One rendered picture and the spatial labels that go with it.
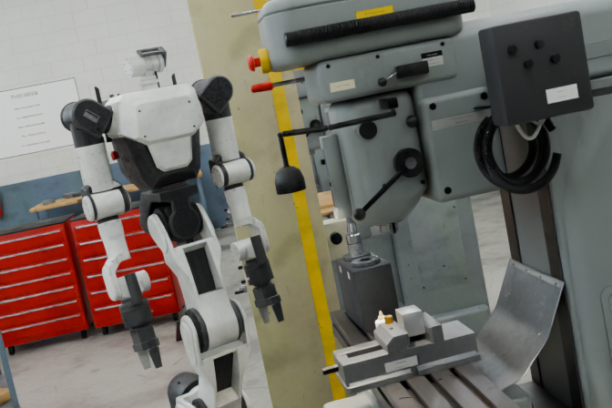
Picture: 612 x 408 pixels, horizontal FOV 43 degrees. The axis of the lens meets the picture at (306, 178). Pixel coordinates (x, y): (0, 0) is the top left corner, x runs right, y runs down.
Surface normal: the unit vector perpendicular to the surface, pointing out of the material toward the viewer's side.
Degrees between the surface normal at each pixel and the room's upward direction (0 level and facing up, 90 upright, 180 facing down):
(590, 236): 89
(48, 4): 90
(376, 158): 90
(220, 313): 66
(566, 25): 90
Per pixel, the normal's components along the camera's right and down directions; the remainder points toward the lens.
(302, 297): 0.15, 0.08
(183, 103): 0.52, 0.00
